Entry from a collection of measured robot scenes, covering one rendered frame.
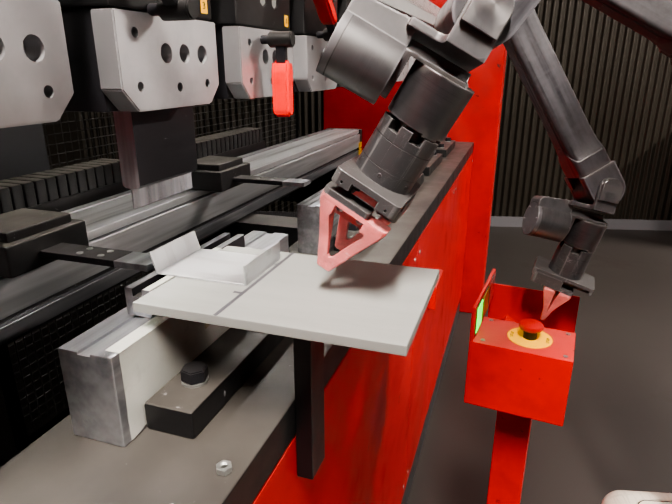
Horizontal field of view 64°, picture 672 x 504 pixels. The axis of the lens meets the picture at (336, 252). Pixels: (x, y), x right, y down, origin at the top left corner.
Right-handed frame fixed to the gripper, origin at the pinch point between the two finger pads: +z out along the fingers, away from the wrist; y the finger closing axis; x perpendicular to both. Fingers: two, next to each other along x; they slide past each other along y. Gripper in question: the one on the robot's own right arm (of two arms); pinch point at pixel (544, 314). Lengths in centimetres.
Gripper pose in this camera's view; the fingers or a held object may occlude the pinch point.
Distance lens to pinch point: 105.7
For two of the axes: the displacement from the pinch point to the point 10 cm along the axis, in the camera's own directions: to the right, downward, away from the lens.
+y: -8.8, -3.7, 2.9
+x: -4.1, 3.1, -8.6
